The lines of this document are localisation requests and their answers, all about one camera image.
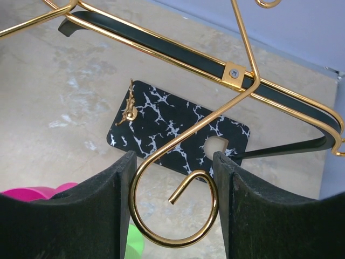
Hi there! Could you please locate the green wine glass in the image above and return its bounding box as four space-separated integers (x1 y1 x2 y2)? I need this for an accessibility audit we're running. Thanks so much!
125 224 144 259

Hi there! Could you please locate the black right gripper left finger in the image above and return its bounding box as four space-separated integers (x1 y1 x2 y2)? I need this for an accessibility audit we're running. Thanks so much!
1 151 137 258

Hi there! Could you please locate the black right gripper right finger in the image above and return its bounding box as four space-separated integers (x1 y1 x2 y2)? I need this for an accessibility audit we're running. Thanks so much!
213 152 344 258

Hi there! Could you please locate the pink wine glass on table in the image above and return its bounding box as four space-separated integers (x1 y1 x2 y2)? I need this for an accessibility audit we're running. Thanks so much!
1 182 78 202

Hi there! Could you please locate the black marble rack base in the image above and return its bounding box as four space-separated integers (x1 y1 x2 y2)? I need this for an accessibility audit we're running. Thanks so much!
107 80 250 175

